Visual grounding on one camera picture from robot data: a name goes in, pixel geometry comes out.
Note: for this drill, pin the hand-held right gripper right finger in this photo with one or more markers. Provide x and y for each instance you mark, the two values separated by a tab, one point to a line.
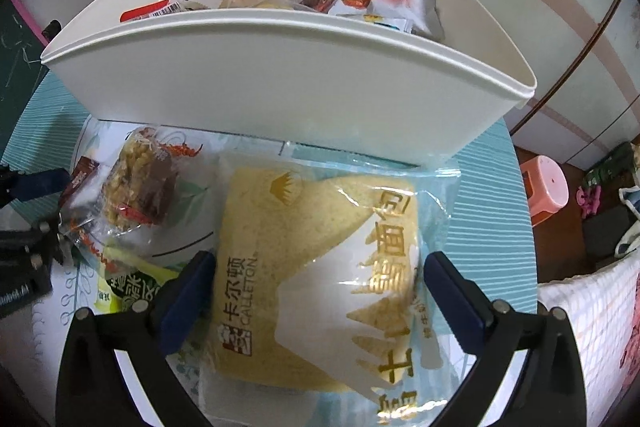
450	292

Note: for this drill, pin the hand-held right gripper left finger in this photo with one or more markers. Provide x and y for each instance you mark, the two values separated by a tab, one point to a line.
187	292

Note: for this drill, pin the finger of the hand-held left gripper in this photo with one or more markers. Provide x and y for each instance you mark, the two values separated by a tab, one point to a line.
30	252
47	184

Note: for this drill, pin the clear yellow bread packet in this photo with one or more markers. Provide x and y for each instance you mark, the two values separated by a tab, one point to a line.
300	257

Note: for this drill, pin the white plastic storage bin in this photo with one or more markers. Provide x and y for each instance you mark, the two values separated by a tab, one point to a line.
275	92

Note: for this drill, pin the small brown snack packet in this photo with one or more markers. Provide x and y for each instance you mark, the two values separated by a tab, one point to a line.
82	172

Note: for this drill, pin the green snack packet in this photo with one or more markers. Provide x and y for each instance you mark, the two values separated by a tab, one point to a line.
125	289

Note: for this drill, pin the patterned tablecloth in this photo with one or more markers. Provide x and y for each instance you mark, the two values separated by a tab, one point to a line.
490	217

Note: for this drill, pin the pink plastic stool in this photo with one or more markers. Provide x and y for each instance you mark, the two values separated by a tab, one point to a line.
547	187

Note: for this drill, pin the checked blanket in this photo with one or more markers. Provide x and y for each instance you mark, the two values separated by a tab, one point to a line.
600	347

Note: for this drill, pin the pink toy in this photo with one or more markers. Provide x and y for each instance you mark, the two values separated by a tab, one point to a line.
589	199

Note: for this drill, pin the green bag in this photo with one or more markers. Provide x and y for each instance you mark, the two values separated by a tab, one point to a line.
607	167

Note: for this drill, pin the pale sliding wardrobe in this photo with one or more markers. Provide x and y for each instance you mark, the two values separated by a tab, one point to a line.
550	57

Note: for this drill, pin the green chalkboard with pink frame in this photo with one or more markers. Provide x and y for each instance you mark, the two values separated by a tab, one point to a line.
15	57

